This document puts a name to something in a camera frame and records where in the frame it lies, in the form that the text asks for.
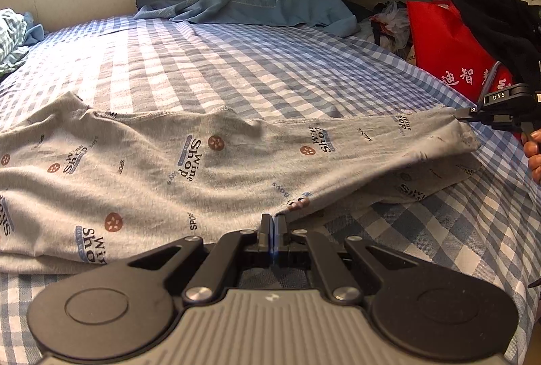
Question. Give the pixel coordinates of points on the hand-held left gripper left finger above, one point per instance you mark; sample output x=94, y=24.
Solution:
x=267, y=236

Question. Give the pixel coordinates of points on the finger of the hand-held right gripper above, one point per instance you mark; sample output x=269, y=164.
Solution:
x=468, y=114

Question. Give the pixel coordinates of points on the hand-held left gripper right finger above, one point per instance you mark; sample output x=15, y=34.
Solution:
x=280, y=236

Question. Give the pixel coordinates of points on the grey printed pants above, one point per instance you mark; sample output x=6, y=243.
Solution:
x=148, y=162

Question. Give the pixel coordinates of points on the person's right forearm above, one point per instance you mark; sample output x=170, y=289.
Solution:
x=490, y=18

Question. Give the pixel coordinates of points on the person's right hand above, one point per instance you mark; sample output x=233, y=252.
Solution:
x=534, y=158

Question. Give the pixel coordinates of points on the red printed bag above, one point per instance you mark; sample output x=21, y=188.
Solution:
x=448, y=48

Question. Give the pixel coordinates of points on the crumpled plastic bag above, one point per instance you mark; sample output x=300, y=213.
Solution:
x=391, y=24

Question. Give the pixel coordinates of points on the blue checkered bed sheet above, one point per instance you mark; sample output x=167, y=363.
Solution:
x=211, y=60

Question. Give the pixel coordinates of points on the green checkered duvet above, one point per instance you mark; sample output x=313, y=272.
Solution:
x=10, y=39

